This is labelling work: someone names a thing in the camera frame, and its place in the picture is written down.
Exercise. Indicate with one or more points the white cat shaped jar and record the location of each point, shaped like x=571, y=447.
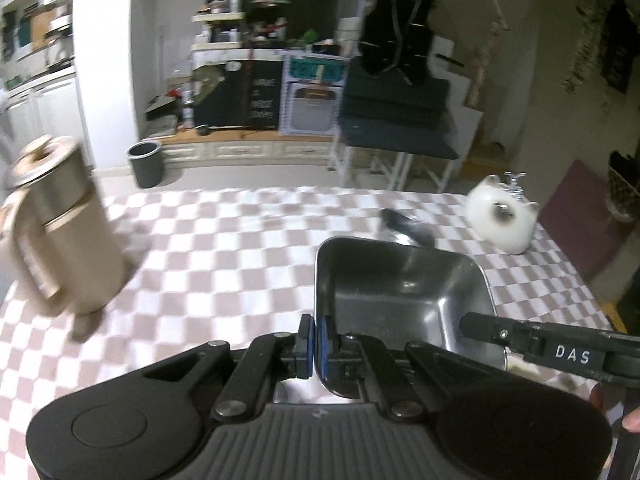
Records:
x=500, y=217

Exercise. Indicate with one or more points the dark patterned basket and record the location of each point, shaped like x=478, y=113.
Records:
x=625, y=185

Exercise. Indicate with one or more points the white low drawer cabinet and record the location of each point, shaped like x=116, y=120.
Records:
x=240, y=150

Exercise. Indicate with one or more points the dark grey trash bin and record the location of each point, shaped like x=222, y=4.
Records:
x=145, y=165

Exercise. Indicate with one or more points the beige kettle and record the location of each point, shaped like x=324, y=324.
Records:
x=65, y=240

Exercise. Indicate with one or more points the black letter board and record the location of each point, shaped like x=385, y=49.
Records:
x=265, y=95

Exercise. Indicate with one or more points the white metal frame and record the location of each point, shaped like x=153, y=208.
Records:
x=385, y=167

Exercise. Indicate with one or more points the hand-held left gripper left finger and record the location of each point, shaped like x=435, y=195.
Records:
x=305, y=347

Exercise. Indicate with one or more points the person's right hand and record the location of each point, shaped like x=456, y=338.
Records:
x=631, y=419

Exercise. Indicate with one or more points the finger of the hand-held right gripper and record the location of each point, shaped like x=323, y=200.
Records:
x=500, y=332

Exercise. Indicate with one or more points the purple floor mat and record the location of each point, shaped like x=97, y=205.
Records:
x=580, y=215

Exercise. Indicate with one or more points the white tall cupboard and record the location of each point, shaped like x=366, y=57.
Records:
x=45, y=105

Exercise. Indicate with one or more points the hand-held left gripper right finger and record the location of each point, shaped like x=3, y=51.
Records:
x=326, y=350

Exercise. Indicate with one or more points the checkered tablecloth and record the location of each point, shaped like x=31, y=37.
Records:
x=225, y=260

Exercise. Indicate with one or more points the toy oven print panel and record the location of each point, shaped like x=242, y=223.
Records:
x=312, y=100

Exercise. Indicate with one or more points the silver metal ornament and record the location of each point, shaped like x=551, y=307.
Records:
x=515, y=182

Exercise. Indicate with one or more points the black garment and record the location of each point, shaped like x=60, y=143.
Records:
x=397, y=30

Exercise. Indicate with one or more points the square steel tray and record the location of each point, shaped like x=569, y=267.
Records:
x=400, y=300

